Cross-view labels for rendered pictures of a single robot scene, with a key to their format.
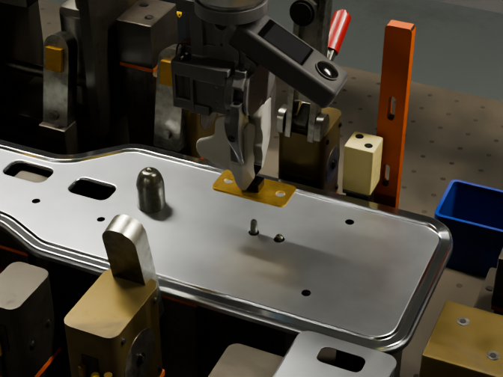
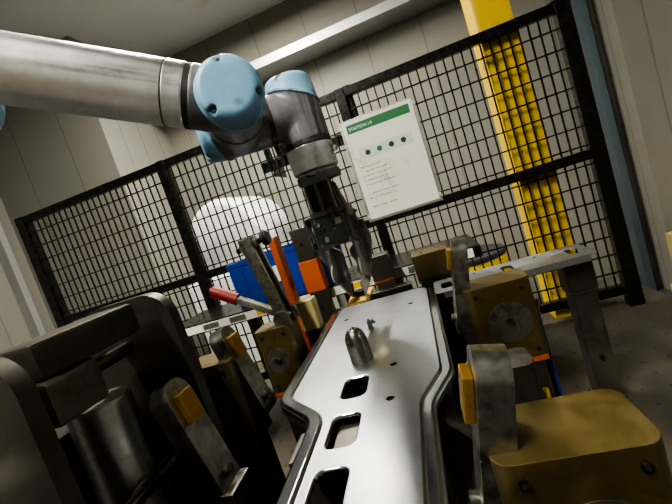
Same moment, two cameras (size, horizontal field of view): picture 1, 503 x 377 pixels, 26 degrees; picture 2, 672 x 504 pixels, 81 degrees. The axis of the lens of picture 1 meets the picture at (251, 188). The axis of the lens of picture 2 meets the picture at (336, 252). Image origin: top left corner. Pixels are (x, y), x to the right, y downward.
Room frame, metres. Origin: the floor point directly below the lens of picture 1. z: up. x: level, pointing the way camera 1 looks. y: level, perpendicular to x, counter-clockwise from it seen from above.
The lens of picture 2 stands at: (1.08, 0.64, 1.21)
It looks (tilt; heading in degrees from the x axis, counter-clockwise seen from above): 6 degrees down; 259
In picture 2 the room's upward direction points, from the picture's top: 18 degrees counter-clockwise
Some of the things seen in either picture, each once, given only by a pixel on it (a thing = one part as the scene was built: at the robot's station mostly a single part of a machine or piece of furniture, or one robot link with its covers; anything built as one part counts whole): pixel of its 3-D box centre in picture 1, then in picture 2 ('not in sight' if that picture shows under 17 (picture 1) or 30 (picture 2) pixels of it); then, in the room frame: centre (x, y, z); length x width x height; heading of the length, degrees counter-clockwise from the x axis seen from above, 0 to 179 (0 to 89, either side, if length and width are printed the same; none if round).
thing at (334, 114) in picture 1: (310, 232); (299, 414); (1.10, -0.08, 0.87); 0.10 x 0.07 x 0.35; 156
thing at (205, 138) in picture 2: not in sight; (235, 128); (1.05, 0.04, 1.37); 0.11 x 0.11 x 0.08; 0
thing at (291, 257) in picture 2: not in sight; (288, 268); (1.01, -0.51, 1.09); 0.30 x 0.17 x 0.13; 146
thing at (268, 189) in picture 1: (254, 184); (360, 293); (0.94, 0.00, 1.06); 0.08 x 0.04 x 0.01; 66
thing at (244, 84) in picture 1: (225, 51); (328, 209); (0.95, 0.03, 1.22); 0.09 x 0.08 x 0.12; 66
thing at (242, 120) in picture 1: (239, 120); (356, 238); (0.92, 0.01, 1.16); 0.05 x 0.02 x 0.09; 156
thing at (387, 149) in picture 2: not in sight; (390, 161); (0.62, -0.47, 1.30); 0.23 x 0.02 x 0.31; 156
